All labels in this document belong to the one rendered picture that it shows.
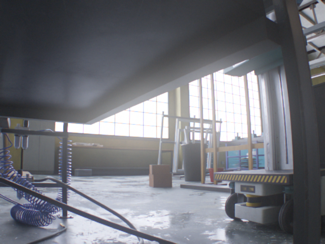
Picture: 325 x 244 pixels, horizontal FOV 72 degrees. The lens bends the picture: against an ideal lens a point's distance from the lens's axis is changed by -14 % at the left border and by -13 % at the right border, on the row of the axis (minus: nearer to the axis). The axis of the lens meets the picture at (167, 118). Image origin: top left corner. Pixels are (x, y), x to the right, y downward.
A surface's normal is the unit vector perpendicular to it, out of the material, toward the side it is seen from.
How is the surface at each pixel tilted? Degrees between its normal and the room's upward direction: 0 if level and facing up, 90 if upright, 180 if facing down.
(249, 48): 180
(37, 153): 90
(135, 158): 90
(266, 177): 90
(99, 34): 180
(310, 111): 90
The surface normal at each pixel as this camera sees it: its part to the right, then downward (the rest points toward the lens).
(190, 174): -0.53, -0.07
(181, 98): 0.55, -0.15
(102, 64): 0.01, 0.99
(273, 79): -0.93, -0.06
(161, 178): 0.29, -0.17
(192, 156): -0.27, -0.09
